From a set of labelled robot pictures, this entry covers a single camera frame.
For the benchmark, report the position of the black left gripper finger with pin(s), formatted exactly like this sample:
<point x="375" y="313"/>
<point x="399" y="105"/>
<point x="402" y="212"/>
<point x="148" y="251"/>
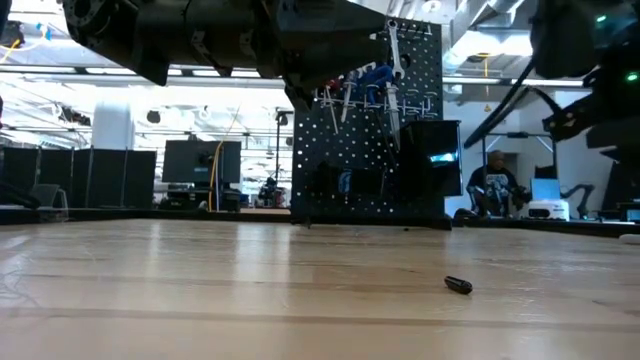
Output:
<point x="330" y="35"/>
<point x="301" y="95"/>

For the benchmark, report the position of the person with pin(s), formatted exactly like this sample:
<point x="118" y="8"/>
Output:
<point x="495" y="182"/>

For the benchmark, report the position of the white column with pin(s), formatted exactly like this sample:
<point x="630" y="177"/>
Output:
<point x="112" y="127"/>

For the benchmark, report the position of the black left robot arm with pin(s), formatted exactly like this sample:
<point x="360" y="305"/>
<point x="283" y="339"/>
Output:
<point x="95" y="20"/>

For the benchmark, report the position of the black metal stand frame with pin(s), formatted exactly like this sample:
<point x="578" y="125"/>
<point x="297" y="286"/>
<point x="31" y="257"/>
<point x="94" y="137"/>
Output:
<point x="520" y="134"/>

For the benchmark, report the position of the large black pegboard bin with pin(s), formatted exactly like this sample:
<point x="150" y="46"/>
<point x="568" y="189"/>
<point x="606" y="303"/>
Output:
<point x="360" y="182"/>

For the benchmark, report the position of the black partition screens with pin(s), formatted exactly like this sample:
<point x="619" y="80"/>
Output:
<point x="75" y="175"/>

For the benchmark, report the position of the small black peg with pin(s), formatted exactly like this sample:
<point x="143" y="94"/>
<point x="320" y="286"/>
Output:
<point x="457" y="285"/>

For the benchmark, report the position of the white multi-hook rail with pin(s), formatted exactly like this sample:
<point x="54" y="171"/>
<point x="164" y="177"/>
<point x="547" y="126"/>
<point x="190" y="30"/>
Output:
<point x="415" y="27"/>

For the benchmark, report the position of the dark monitor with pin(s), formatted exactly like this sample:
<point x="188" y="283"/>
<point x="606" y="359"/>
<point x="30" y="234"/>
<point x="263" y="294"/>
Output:
<point x="620" y="185"/>

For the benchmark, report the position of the white desktop device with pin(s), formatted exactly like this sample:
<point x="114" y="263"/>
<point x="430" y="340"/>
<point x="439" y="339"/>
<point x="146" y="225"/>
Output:
<point x="548" y="209"/>

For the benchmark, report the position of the grey office chair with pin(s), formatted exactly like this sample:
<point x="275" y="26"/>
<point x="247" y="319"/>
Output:
<point x="47" y="195"/>

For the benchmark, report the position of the small black robot arm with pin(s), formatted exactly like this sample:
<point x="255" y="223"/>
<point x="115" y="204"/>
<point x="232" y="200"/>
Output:
<point x="580" y="192"/>

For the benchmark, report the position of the silver combination wrench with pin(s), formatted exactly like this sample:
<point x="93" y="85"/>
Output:
<point x="395" y="50"/>

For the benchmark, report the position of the black aluminium rig frame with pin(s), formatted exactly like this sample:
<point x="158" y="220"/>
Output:
<point x="125" y="214"/>

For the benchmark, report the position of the black monitor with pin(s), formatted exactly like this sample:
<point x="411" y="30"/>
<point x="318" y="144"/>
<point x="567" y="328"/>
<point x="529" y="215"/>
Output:
<point x="200" y="160"/>

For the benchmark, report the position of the black perforated pegboard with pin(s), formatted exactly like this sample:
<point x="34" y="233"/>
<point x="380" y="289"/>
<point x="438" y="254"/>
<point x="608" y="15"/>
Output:
<point x="320" y="150"/>

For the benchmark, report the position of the black round ceiling fixture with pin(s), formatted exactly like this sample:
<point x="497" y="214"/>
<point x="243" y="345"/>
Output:
<point x="153" y="116"/>

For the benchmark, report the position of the laptop screen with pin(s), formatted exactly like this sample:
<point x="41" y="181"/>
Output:
<point x="546" y="189"/>

